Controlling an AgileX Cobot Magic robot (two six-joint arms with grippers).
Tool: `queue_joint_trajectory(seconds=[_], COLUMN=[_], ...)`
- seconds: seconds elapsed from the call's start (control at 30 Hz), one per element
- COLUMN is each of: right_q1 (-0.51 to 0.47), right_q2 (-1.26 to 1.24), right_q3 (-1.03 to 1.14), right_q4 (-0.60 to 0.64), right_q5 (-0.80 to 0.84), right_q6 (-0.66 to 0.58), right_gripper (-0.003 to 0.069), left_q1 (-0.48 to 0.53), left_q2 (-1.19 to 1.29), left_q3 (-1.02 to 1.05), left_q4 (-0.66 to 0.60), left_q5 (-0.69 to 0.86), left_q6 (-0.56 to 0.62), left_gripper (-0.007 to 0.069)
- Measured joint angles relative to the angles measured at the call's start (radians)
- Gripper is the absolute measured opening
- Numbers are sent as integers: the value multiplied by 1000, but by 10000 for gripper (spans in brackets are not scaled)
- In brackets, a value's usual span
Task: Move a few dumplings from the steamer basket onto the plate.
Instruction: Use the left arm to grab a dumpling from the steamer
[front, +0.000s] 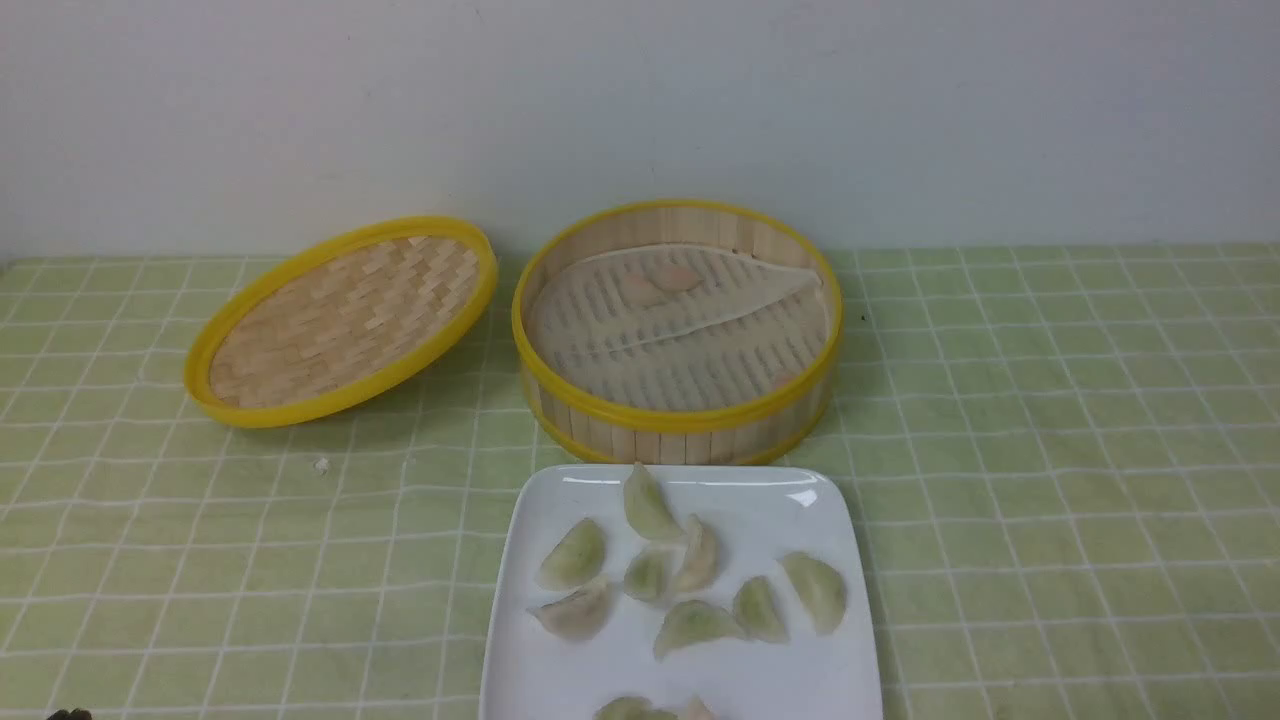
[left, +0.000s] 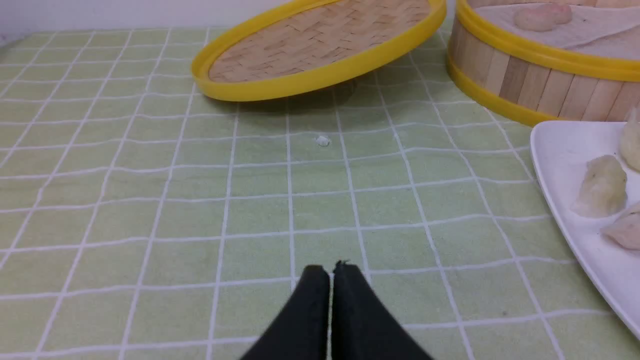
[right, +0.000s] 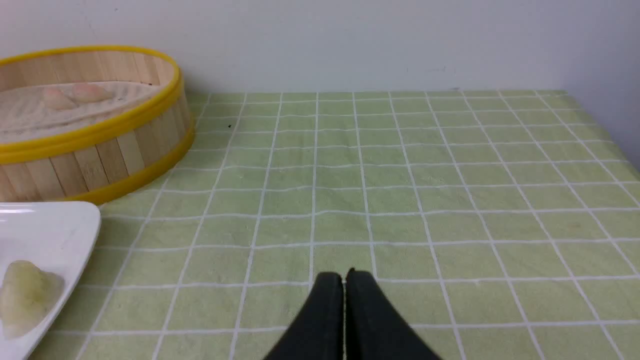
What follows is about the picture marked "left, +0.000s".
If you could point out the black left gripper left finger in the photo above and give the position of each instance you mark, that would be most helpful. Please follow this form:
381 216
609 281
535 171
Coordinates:
300 331

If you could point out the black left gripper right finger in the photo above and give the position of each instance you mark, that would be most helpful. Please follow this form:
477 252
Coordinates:
361 327

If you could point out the pink shrimp dumpling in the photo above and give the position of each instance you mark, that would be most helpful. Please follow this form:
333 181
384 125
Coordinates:
543 18

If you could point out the small white crumb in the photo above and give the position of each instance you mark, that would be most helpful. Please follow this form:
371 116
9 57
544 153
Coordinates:
323 141

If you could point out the green checkered tablecloth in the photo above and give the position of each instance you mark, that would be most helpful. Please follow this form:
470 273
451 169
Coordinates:
141 220

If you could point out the pale green dumpling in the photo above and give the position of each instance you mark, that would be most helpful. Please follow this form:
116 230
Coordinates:
603 189

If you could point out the yellow-rimmed bamboo steamer lid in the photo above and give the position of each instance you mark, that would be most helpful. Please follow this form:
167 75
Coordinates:
308 45

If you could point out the yellow-rimmed bamboo steamer basket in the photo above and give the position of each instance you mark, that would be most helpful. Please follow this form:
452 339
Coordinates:
530 82

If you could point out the white mesh steamer liner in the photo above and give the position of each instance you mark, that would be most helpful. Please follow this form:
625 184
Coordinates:
611 32

